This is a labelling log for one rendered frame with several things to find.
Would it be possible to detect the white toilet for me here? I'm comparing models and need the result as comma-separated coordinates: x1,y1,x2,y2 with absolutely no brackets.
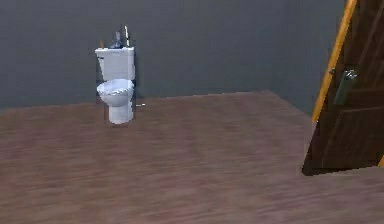
94,46,137,125

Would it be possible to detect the white thin stick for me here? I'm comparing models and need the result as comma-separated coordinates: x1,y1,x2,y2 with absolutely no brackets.
123,25,131,48

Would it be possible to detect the grey blue spray bottle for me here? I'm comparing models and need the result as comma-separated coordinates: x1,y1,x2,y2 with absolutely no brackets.
111,31,123,50

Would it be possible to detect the dark brown room door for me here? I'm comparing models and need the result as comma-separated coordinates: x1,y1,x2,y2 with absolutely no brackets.
301,0,384,177

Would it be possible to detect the grey door handle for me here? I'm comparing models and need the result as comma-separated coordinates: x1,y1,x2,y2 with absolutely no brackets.
329,67,359,107

